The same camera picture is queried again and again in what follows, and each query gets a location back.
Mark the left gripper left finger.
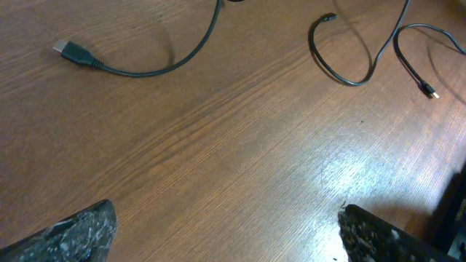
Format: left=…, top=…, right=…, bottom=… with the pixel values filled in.
left=1, top=199, right=117, bottom=262

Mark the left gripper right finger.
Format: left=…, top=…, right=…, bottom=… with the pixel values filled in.
left=338, top=205, right=456, bottom=262

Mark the black USB cable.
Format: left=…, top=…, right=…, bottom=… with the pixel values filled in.
left=307, top=0, right=466, bottom=100
left=52, top=0, right=245, bottom=79

